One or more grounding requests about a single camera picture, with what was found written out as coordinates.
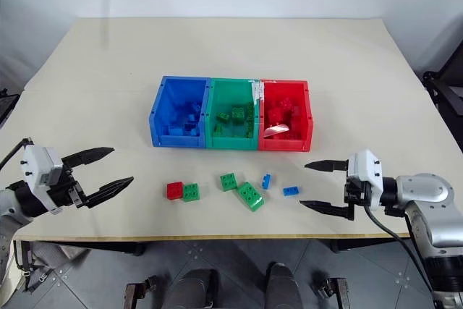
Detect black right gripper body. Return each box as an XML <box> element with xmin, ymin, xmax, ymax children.
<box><xmin>343</xmin><ymin>177</ymin><xmax>370</xmax><ymax>211</ymax></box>

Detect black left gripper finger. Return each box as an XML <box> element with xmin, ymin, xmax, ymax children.
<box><xmin>84</xmin><ymin>175</ymin><xmax>136</xmax><ymax>210</ymax></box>
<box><xmin>61</xmin><ymin>146</ymin><xmax>116</xmax><ymax>172</ymax></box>

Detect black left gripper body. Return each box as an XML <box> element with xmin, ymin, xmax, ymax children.
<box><xmin>46</xmin><ymin>168</ymin><xmax>90</xmax><ymax>211</ymax></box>

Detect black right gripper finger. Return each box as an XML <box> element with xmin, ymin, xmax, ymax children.
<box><xmin>299</xmin><ymin>199</ymin><xmax>355</xmax><ymax>221</ymax></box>
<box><xmin>304</xmin><ymin>159</ymin><xmax>350</xmax><ymax>174</ymax></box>

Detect black table foot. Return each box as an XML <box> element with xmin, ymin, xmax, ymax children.
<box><xmin>330</xmin><ymin>239</ymin><xmax>363</xmax><ymax>254</ymax></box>
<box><xmin>118</xmin><ymin>240</ymin><xmax>148</xmax><ymax>257</ymax></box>

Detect red plastic bin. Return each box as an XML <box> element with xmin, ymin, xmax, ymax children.
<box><xmin>258</xmin><ymin>79</ymin><xmax>315</xmax><ymax>153</ymax></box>

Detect peeling white red sticker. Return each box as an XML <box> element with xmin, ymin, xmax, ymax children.
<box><xmin>263</xmin><ymin>124</ymin><xmax>291</xmax><ymax>140</ymax></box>

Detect red square toy brick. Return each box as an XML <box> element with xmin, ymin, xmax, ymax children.
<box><xmin>166</xmin><ymin>182</ymin><xmax>185</xmax><ymax>202</ymax></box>

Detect blue plastic bin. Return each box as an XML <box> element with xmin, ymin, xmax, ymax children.
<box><xmin>148</xmin><ymin>75</ymin><xmax>212</xmax><ymax>148</ymax></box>

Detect green square toy brick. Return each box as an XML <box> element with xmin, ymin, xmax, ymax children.
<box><xmin>219</xmin><ymin>172</ymin><xmax>240</xmax><ymax>192</ymax></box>
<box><xmin>182</xmin><ymin>183</ymin><xmax>202</xmax><ymax>203</ymax></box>

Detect long green toy brick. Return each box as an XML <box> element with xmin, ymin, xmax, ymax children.
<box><xmin>236</xmin><ymin>181</ymin><xmax>266</xmax><ymax>213</ymax></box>

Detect dark rounded shape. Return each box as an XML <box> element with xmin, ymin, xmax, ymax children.
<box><xmin>169</xmin><ymin>268</ymin><xmax>220</xmax><ymax>309</ymax></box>
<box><xmin>265</xmin><ymin>262</ymin><xmax>304</xmax><ymax>309</ymax></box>

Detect green plastic bin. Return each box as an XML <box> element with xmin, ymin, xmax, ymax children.
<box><xmin>205</xmin><ymin>77</ymin><xmax>265</xmax><ymax>151</ymax></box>

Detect white tape strip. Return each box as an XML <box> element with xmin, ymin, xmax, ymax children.
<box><xmin>248</xmin><ymin>78</ymin><xmax>266</xmax><ymax>103</ymax></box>

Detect black metal stand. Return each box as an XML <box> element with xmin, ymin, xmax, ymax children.
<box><xmin>422</xmin><ymin>15</ymin><xmax>463</xmax><ymax>151</ymax></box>

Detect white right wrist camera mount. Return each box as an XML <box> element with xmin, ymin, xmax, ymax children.
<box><xmin>346</xmin><ymin>148</ymin><xmax>384</xmax><ymax>213</ymax></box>

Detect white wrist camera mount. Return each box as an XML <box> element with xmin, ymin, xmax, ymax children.
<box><xmin>21</xmin><ymin>145</ymin><xmax>65</xmax><ymax>216</ymax></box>
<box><xmin>346</xmin><ymin>148</ymin><xmax>384</xmax><ymax>213</ymax></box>

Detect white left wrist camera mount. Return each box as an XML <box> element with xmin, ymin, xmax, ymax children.
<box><xmin>21</xmin><ymin>145</ymin><xmax>65</xmax><ymax>216</ymax></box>

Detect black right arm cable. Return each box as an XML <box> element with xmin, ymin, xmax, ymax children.
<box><xmin>364</xmin><ymin>204</ymin><xmax>437</xmax><ymax>297</ymax></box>

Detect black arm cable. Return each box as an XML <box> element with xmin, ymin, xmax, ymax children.
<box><xmin>0</xmin><ymin>137</ymin><xmax>34</xmax><ymax>173</ymax></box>
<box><xmin>364</xmin><ymin>204</ymin><xmax>437</xmax><ymax>297</ymax></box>

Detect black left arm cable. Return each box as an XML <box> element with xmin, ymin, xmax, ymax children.
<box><xmin>0</xmin><ymin>137</ymin><xmax>34</xmax><ymax>173</ymax></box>

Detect rusty metal bracket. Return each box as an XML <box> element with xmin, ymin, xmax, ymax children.
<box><xmin>313</xmin><ymin>276</ymin><xmax>349</xmax><ymax>309</ymax></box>
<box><xmin>124</xmin><ymin>275</ymin><xmax>158</xmax><ymax>309</ymax></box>

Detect black strap with buckle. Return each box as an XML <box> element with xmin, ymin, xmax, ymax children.
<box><xmin>13</xmin><ymin>240</ymin><xmax>56</xmax><ymax>292</ymax></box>

